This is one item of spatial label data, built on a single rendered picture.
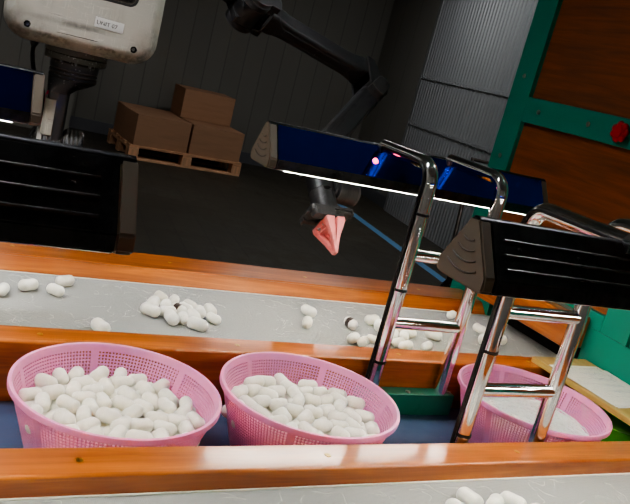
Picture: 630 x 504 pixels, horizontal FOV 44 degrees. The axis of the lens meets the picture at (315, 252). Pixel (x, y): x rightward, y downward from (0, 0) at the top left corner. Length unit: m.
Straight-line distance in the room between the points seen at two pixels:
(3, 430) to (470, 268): 0.63
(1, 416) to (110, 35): 0.96
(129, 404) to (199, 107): 6.82
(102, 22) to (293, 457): 1.14
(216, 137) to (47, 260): 6.06
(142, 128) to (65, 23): 5.45
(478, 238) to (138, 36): 1.18
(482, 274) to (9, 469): 0.51
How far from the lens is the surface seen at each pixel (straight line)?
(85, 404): 1.04
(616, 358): 1.68
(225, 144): 7.54
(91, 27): 1.81
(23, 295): 1.36
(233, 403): 1.07
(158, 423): 1.02
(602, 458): 1.27
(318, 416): 1.15
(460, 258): 0.81
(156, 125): 7.27
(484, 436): 1.33
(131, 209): 0.61
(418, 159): 1.27
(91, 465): 0.87
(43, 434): 0.95
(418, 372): 1.41
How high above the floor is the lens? 1.22
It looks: 13 degrees down
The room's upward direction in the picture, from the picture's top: 15 degrees clockwise
